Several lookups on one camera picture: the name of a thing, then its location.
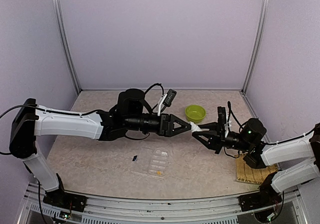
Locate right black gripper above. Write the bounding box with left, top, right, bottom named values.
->
left=192, top=122, right=252, bottom=155

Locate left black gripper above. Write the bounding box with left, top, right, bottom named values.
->
left=125, top=113, right=192, bottom=138

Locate small white pill bottle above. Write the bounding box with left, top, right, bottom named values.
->
left=189, top=121, right=203, bottom=133

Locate clear plastic pill organizer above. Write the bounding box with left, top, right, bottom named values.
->
left=131, top=147, right=169, bottom=178

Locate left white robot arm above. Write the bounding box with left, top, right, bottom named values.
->
left=9, top=88, right=192, bottom=207

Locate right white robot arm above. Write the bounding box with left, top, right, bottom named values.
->
left=190, top=118, right=320, bottom=206

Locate green plastic bowl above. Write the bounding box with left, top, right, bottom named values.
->
left=184, top=105, right=207, bottom=124

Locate woven bamboo tray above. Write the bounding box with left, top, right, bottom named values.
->
left=235, top=154, right=279, bottom=185

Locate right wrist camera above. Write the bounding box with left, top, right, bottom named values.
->
left=217, top=106, right=231, bottom=138

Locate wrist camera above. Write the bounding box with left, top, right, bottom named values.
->
left=156, top=89, right=177, bottom=116
left=217, top=106, right=231, bottom=138

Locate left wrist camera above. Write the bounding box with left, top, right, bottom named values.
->
left=156, top=89, right=177, bottom=116

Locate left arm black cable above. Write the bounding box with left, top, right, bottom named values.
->
left=144, top=82, right=166, bottom=99

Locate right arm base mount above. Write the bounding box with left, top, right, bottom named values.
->
left=238, top=185, right=283, bottom=212

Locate aluminium front rail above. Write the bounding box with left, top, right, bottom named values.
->
left=14, top=183, right=317, bottom=224

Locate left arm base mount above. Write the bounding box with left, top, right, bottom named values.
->
left=43, top=174, right=88, bottom=213

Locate right aluminium frame post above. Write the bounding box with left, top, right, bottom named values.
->
left=241, top=0, right=270, bottom=96

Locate aluminium frame post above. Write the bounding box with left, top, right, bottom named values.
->
left=241, top=0, right=270, bottom=96
left=52, top=0, right=82, bottom=95

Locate left aluminium frame post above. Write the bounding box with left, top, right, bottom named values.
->
left=52, top=0, right=82, bottom=95

